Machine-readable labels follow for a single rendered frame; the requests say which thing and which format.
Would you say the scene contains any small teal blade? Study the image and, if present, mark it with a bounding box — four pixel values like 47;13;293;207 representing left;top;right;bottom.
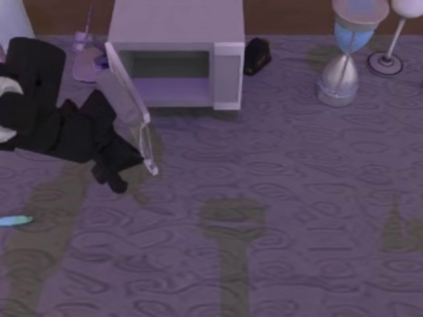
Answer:
0;215;34;229

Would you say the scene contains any white microwave oven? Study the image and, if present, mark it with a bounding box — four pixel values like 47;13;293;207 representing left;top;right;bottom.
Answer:
108;0;247;112

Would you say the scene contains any blue and silver hourglass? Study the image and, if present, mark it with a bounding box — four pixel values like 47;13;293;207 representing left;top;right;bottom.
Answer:
316;0;391;108

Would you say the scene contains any white globe table lamp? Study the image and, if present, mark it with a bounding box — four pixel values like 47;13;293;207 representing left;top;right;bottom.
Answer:
367;0;423;77

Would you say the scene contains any small black box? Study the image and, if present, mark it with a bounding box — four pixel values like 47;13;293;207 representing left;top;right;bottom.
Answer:
243;37;272;77

